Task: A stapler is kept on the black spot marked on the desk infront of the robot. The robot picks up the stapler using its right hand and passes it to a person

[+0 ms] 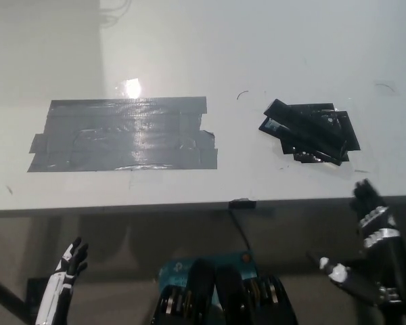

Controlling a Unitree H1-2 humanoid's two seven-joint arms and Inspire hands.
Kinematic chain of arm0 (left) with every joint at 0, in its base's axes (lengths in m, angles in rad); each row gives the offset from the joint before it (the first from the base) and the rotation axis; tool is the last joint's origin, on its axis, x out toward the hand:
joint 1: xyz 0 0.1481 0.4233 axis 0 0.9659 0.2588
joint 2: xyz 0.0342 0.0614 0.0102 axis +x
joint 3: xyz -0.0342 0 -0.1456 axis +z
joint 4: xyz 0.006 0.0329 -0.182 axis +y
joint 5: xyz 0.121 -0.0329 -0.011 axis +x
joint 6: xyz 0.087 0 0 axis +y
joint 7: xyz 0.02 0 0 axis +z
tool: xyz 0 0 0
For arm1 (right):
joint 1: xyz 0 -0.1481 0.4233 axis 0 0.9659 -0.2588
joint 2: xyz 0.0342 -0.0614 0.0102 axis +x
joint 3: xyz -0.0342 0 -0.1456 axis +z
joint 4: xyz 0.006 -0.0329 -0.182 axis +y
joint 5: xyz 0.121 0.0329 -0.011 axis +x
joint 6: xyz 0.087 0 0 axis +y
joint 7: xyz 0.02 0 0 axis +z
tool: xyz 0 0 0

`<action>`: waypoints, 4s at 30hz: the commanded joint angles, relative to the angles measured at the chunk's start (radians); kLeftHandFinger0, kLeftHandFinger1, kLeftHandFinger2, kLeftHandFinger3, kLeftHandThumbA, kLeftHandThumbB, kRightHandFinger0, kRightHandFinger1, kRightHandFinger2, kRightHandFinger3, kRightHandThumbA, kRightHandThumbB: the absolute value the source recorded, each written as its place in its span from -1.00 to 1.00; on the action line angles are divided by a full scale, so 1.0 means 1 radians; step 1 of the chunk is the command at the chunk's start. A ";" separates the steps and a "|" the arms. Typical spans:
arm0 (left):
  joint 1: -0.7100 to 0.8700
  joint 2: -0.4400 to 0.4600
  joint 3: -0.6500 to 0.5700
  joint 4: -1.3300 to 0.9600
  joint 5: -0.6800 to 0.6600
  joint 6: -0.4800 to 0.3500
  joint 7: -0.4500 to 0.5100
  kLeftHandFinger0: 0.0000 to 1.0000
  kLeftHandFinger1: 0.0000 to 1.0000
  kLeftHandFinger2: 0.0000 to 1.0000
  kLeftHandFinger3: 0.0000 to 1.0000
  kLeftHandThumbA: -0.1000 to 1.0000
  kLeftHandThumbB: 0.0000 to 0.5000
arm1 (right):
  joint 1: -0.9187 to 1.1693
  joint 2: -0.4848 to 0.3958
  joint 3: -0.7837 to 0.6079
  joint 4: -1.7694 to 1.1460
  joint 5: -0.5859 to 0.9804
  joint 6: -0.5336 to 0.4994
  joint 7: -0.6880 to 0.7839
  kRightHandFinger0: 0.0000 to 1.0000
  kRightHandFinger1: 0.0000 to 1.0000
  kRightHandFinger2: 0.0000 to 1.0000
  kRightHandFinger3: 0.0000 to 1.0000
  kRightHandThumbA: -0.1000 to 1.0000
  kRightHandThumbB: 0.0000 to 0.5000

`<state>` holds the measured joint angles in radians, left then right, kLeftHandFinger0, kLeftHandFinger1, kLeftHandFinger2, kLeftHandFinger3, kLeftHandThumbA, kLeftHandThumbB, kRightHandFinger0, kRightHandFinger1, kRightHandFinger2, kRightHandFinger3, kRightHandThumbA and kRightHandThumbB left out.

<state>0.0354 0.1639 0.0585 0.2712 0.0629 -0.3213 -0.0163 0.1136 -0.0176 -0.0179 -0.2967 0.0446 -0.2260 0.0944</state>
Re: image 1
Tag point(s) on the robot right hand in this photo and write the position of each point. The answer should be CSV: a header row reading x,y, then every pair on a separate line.
x,y
379,227

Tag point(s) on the grey tape patch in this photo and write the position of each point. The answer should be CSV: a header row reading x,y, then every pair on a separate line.
x,y
122,135

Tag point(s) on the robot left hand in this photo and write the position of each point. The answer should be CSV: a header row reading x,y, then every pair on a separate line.
x,y
59,287

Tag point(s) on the black desk leg bar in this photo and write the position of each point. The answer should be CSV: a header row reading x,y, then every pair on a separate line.
x,y
3,285

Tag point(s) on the black tape patch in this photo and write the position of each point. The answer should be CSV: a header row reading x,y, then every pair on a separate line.
x,y
353,135

